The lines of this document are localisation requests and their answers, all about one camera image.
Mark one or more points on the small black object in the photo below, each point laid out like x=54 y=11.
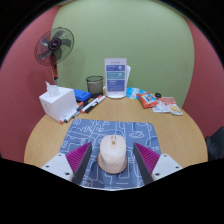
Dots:
x=158 y=95

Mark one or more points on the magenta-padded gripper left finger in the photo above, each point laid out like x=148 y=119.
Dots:
x=56 y=165

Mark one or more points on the black standing fan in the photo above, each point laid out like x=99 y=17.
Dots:
x=54 y=45

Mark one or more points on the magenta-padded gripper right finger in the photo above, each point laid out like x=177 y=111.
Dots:
x=166 y=165

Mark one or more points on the small white snack packet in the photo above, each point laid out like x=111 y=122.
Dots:
x=159 y=108

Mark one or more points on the blue whiteboard eraser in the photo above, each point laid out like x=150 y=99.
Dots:
x=81 y=95

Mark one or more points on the light blue packet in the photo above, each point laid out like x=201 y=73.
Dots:
x=133 y=92

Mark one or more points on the red-capped white marker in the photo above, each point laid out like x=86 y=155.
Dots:
x=90 y=104
x=71 y=114

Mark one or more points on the white tissue box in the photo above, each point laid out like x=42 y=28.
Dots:
x=58 y=103

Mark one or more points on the blue patterned mouse pad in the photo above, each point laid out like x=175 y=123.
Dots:
x=86 y=131

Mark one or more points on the white and orange snack packet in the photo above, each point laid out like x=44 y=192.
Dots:
x=173 y=106

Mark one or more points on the black office chair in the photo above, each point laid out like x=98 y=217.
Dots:
x=216 y=145

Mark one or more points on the cream computer mouse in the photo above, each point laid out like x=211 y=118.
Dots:
x=112 y=155

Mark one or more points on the blue and white sign stand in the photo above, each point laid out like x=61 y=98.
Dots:
x=115 y=78

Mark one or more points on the black mesh pen cup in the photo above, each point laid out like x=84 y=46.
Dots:
x=95 y=86

